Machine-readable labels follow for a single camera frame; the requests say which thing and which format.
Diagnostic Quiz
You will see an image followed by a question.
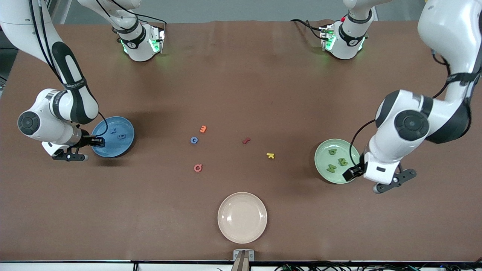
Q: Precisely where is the blue round plate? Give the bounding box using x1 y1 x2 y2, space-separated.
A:
91 116 135 158

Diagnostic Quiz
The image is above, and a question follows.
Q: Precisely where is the green round plate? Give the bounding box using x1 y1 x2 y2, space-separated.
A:
314 139 362 184

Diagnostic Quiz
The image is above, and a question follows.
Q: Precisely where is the cream round plate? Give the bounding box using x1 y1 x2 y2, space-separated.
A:
217 192 268 244

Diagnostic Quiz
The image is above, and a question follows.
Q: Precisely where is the brown table cover mat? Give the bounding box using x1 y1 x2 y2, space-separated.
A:
0 20 482 263

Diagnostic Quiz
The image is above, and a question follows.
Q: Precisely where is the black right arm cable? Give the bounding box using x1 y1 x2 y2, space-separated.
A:
28 0 110 143

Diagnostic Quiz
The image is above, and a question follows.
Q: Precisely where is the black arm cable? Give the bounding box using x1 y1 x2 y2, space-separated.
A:
349 47 452 168
28 0 110 143

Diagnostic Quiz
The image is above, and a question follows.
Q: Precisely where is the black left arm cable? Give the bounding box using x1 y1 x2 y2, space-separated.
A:
349 47 452 168

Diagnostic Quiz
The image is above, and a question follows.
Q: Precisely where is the black cable bundle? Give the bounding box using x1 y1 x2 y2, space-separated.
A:
275 261 482 271

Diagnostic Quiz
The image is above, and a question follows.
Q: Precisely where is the white table edge rail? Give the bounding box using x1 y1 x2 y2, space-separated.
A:
0 260 482 271

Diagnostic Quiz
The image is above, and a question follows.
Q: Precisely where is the grey table edge bracket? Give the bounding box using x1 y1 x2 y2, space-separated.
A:
232 249 255 271

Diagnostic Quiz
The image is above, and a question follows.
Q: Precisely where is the black base cable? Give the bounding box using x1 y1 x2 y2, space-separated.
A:
290 18 324 40

